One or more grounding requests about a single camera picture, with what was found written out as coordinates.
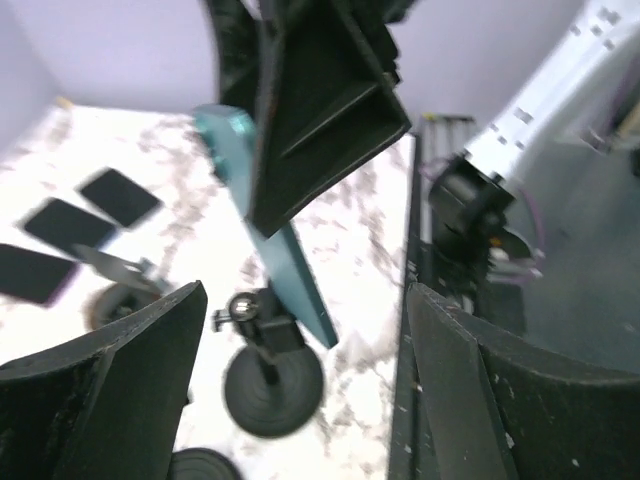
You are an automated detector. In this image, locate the black right round-base stand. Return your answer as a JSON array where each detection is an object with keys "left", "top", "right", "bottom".
[{"left": 213, "top": 288, "right": 324, "bottom": 439}]

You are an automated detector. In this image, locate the black tall round-base phone stand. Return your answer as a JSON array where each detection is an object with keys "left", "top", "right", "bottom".
[{"left": 166, "top": 448, "right": 243, "bottom": 480}]

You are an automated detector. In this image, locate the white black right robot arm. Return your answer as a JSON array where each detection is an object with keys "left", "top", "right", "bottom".
[{"left": 194, "top": 1, "right": 639, "bottom": 278}]

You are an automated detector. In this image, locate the brown-base far phone stand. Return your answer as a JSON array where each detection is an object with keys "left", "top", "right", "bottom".
[{"left": 74, "top": 244, "right": 172, "bottom": 330}]

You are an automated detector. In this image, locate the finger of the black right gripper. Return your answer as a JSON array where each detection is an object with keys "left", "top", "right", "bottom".
[
  {"left": 204, "top": 0, "right": 259, "bottom": 110},
  {"left": 249, "top": 1, "right": 410, "bottom": 237}
]

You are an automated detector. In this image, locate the teal-edged phone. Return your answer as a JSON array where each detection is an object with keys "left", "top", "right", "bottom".
[{"left": 192, "top": 103, "right": 340, "bottom": 350}]

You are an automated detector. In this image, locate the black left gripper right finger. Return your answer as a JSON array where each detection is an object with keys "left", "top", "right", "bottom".
[{"left": 407, "top": 283, "right": 639, "bottom": 479}]

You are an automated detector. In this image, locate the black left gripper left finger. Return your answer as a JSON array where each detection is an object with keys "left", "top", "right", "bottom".
[{"left": 1, "top": 281, "right": 207, "bottom": 480}]

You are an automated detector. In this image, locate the black phone with purple edge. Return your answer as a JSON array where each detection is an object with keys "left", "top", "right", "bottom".
[{"left": 0, "top": 244, "right": 78, "bottom": 306}]

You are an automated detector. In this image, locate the blue-edged black phone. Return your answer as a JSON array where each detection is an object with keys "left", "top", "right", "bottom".
[{"left": 21, "top": 198, "right": 117, "bottom": 256}]

